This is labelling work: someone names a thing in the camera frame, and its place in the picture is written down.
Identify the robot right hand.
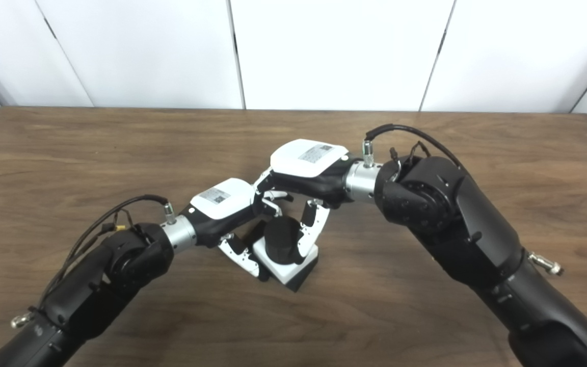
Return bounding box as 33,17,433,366
253,139,363,260

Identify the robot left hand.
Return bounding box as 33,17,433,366
179,178,281,282

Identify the black cylinder peg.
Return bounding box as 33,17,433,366
250,217,319,293

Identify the white square piece with hole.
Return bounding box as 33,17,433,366
252,237,319,286

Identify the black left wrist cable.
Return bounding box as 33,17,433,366
11,195,178,329

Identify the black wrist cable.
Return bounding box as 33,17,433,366
364,124,564,277
11,195,178,329

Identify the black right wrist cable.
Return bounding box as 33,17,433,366
364,124,564,277

